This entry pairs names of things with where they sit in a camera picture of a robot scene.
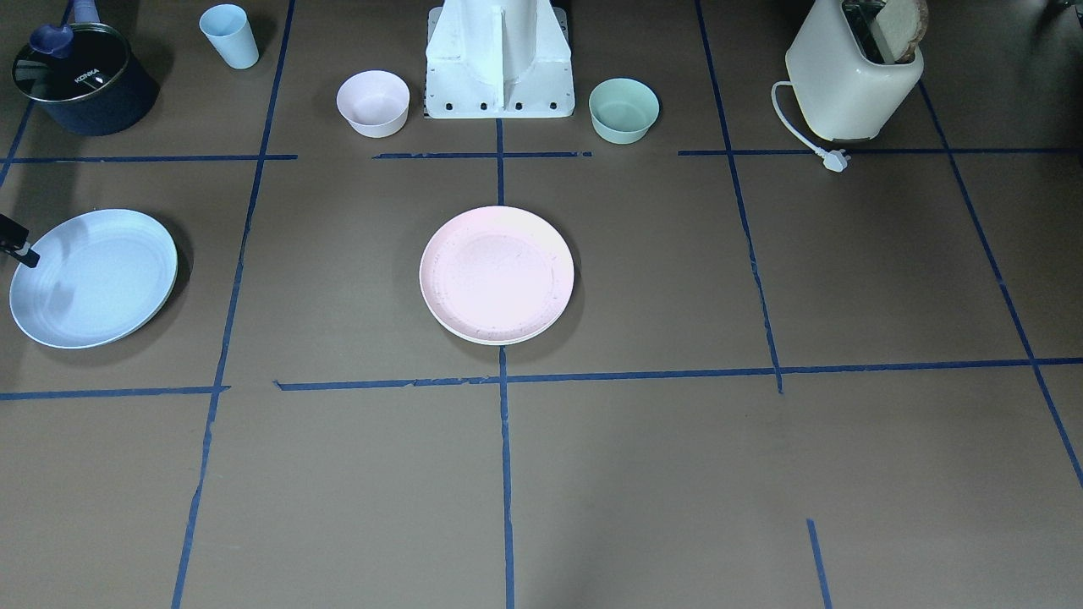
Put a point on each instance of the dark blue saucepan with lid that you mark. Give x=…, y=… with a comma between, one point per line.
x=85, y=74

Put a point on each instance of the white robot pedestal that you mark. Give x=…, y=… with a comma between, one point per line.
x=498, y=60

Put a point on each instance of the pink plate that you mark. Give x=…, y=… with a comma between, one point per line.
x=496, y=266

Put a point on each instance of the cream plate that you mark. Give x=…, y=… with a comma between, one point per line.
x=498, y=335

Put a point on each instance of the light blue cup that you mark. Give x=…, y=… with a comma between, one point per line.
x=227, y=28

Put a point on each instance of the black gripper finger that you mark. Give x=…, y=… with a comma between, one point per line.
x=14, y=242

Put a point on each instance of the cream toaster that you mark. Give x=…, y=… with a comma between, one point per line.
x=844, y=88

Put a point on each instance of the pink bowl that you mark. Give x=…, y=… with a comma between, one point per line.
x=375, y=104

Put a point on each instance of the green bowl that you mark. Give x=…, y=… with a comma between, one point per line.
x=623, y=110

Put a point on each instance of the blue plate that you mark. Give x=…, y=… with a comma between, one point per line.
x=100, y=277

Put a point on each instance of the slice of toast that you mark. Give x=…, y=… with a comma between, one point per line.
x=901, y=26

